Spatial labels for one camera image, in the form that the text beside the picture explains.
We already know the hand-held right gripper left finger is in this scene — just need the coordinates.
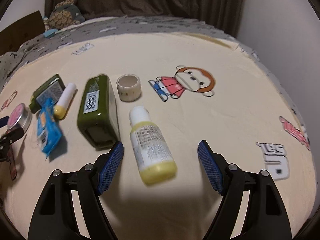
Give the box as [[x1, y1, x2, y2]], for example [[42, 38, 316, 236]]
[[28, 141, 125, 240]]

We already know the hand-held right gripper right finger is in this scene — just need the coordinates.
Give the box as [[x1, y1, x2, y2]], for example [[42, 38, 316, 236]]
[[197, 140, 293, 240]]

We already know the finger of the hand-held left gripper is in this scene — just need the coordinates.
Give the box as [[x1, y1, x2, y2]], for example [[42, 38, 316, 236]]
[[0, 116, 25, 162]]

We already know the yellow bottle with white cap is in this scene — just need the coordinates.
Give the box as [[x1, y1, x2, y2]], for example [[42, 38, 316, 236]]
[[129, 106, 177, 185]]

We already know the large green bottle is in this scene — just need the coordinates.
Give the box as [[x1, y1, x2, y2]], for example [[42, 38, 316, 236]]
[[77, 74, 120, 150]]

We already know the round tin with pink lid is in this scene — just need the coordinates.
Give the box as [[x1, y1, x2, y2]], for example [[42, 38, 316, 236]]
[[7, 103, 32, 133]]

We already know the blue snack wrapper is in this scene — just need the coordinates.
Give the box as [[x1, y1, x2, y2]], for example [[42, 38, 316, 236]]
[[37, 98, 62, 159]]

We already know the small green bottle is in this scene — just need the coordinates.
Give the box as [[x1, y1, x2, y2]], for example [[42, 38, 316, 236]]
[[29, 74, 66, 114]]

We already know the cream printed blanket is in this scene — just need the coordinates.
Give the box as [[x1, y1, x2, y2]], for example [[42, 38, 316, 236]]
[[0, 32, 316, 240]]

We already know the white and yellow tube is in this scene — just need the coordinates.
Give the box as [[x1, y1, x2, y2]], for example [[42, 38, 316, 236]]
[[54, 82, 77, 119]]

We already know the empty tape roll core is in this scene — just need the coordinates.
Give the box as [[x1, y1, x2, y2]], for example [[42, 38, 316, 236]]
[[116, 74, 140, 102]]

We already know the cardboard box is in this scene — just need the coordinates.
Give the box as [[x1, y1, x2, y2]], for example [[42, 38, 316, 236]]
[[0, 10, 45, 56]]

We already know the patterned plush toy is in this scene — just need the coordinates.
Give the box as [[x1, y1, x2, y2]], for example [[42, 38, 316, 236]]
[[43, 0, 86, 30]]

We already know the grey patterned bedsheet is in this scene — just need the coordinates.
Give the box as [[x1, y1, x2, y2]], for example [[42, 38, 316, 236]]
[[0, 16, 304, 128]]

